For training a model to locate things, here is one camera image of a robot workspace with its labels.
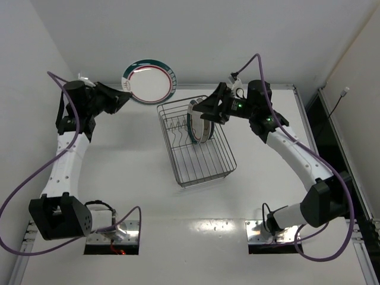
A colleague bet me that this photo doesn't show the blue floral green plate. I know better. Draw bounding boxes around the blue floral green plate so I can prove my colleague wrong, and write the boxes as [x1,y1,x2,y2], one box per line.
[208,121,215,140]

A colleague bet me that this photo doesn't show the white plate dark rim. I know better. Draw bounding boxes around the white plate dark rim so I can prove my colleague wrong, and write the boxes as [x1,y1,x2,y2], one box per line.
[201,119,211,143]

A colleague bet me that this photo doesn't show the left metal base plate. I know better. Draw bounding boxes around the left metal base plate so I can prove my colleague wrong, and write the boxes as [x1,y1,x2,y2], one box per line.
[86,220,140,246]

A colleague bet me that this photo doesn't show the metal base plate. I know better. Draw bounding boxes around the metal base plate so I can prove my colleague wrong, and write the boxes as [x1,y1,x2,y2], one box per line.
[245,220,299,246]
[86,220,140,246]

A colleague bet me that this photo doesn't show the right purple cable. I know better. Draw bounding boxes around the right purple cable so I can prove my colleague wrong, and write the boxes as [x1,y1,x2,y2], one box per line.
[231,53,356,262]

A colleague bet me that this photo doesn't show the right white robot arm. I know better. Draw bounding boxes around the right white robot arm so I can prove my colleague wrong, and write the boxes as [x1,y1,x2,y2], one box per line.
[193,80,352,235]

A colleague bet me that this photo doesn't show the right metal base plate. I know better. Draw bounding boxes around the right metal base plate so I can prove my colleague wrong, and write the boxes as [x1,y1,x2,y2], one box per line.
[245,220,299,246]

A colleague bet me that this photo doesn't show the aluminium frame rail right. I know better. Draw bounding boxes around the aluminium frame rail right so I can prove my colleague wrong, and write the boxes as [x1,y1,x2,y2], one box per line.
[311,90,379,284]

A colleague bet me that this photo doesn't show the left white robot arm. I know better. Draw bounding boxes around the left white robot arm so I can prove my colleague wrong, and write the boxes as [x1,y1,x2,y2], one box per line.
[28,80,132,240]

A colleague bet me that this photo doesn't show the green red rimmed plate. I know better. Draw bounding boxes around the green red rimmed plate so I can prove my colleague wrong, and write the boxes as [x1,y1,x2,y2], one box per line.
[186,98,205,144]
[121,59,178,105]

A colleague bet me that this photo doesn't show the grey wire dish rack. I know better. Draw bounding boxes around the grey wire dish rack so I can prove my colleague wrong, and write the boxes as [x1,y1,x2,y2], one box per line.
[157,95,237,188]

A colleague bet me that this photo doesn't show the black cable on wall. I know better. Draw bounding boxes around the black cable on wall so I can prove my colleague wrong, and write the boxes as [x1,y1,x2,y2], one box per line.
[326,86,351,122]

